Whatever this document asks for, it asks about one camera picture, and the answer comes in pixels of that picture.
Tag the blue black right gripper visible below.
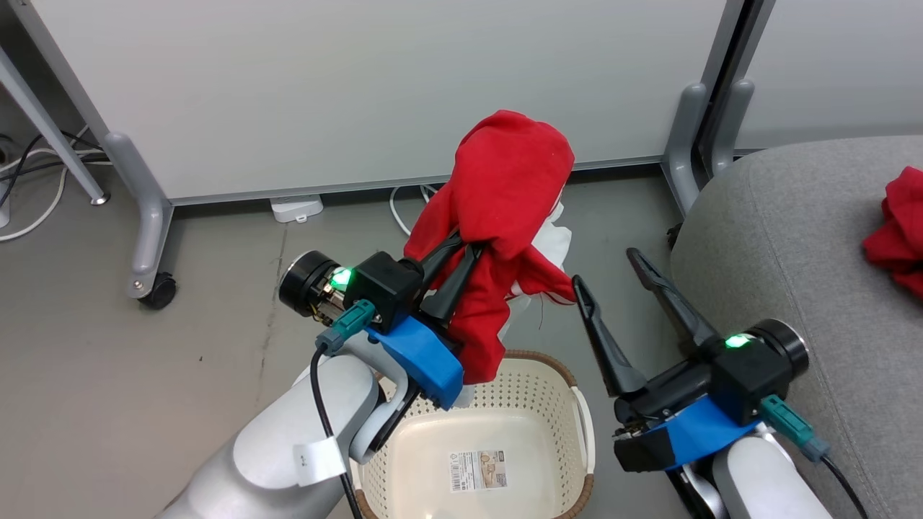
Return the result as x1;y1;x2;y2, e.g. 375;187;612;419
571;248;763;474

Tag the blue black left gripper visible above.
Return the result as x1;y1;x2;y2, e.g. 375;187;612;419
363;231;484;412

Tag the red garment with white stripe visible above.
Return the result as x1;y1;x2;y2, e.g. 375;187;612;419
403;109;578;387

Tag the plain red garment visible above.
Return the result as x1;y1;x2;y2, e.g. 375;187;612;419
862;166;923;301

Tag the grey fabric sofa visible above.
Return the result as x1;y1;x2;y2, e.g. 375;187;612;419
670;136;923;519

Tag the beige perforated laundry basket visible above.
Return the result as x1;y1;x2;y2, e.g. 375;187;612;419
349;350;596;519

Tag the white power adapter box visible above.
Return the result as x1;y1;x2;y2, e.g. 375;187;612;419
269;194;324;224

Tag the grey metal table leg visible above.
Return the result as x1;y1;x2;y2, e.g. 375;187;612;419
0;46;111;207

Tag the coiled white cable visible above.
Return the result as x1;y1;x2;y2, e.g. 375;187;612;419
389;184;441;238

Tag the teal plug left arm cable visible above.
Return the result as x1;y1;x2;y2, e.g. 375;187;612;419
309;300;377;519

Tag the teal plug arm cable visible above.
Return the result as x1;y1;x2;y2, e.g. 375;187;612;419
759;394;870;519
309;300;377;519

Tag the teal plug right arm cable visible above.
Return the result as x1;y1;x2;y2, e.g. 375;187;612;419
759;394;870;519

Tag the wide white partition grey frame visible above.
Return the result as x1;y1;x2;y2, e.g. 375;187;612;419
6;0;752;301

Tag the white paper cable tag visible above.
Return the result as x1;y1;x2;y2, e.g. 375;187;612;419
291;435;348;486

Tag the narrow white partition grey frame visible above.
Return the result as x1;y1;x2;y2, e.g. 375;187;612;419
710;0;923;178

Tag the long white floor cable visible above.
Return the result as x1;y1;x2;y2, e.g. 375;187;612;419
0;125;110;243

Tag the black floor cables bundle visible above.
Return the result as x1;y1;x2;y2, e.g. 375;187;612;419
0;129;110;210

